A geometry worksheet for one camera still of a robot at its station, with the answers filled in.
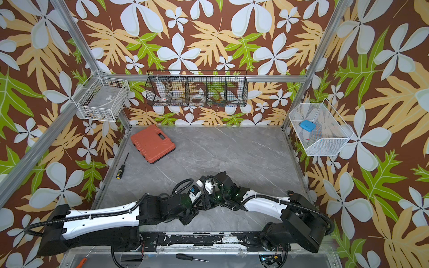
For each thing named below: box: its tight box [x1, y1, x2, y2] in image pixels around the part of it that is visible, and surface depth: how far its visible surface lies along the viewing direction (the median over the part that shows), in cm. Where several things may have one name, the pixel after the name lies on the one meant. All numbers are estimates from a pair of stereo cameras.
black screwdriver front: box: [175, 253, 210, 263], surface depth 72 cm
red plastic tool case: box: [130, 124, 176, 165], surface depth 107 cm
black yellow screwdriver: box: [116, 152, 130, 180], surface depth 97 cm
